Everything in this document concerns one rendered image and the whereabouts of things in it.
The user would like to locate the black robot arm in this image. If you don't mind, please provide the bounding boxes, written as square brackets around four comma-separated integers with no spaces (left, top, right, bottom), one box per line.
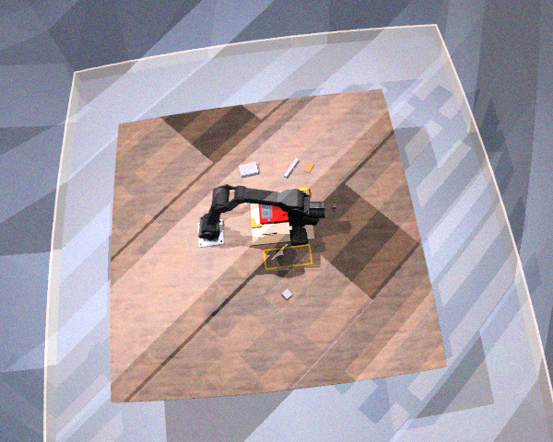
[198,184,325,242]

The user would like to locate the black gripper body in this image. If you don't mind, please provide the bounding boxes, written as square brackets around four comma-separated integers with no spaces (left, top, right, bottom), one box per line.
[288,216,308,246]

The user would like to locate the grey rectangular bar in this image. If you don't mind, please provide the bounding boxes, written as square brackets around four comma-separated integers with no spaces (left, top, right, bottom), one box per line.
[284,158,299,178]

